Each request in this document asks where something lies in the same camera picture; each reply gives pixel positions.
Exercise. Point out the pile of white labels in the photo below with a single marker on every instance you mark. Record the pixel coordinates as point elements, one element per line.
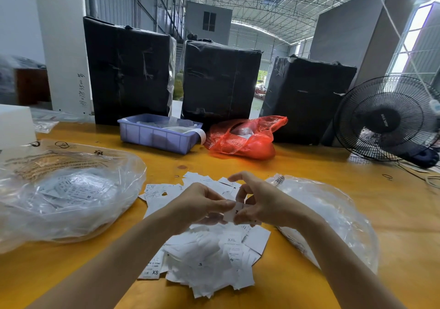
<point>206,261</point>

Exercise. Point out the large clear bag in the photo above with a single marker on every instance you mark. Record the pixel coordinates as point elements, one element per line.
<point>69,194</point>

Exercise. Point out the clear plastic bag black print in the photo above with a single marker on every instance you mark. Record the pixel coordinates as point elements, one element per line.
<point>344,226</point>

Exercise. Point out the white foam box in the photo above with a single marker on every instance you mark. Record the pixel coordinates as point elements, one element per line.
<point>16,126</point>

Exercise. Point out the white pillar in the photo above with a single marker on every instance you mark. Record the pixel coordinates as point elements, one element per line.
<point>62,44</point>

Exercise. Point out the person's right forearm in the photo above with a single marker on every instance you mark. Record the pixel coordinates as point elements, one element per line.
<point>347,264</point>

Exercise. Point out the person's left hand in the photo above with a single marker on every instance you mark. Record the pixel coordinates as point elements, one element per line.
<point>196,206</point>

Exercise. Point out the blue plastic bin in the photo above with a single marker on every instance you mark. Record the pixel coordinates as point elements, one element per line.
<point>148,135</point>

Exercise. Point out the person's right hand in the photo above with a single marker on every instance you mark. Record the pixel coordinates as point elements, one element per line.
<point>271,202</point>

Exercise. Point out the brown wooden cabinet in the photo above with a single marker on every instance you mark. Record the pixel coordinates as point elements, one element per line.
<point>33,87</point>

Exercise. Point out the white paper label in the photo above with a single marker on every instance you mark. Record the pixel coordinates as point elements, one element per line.
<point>232,213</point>

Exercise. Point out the large black wrapped bale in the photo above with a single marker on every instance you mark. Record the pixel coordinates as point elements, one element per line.
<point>221,84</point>
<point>309,100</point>
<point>128,73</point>

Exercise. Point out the black table fan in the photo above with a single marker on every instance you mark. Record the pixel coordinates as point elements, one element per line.
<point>383,118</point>

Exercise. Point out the grey cabin with window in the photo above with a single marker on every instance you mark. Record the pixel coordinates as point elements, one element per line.
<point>208,23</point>

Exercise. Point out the red plastic bag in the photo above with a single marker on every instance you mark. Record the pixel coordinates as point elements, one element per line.
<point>244,142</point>

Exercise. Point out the person's left forearm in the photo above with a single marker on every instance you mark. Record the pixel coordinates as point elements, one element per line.
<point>110,267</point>

